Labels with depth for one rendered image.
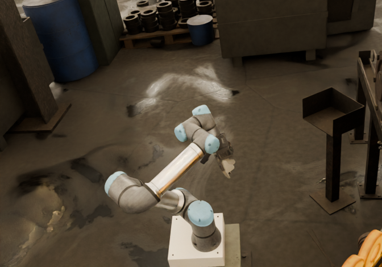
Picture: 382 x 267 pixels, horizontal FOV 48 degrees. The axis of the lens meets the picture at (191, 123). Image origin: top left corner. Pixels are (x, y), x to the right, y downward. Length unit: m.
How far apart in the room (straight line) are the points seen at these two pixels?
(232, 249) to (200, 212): 0.32
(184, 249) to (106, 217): 0.97
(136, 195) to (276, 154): 1.69
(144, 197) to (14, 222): 1.76
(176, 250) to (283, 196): 0.97
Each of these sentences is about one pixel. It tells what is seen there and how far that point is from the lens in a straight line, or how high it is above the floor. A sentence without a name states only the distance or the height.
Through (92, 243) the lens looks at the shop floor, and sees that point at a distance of 2.91.
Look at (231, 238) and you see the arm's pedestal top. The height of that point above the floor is 0.30.
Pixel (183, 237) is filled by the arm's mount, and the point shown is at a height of 0.38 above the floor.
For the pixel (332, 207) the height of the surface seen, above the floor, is 0.01.
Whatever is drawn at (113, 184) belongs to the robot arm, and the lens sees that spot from 1.82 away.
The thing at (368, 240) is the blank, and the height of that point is 0.78.
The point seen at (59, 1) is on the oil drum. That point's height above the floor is 0.87.
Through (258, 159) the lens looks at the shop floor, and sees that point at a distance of 3.19.
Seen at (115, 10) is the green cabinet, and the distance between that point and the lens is 5.35.
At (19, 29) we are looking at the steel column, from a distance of 4.01.
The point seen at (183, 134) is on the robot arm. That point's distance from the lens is 1.87.
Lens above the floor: 2.06
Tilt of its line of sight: 34 degrees down
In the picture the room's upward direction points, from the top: 12 degrees counter-clockwise
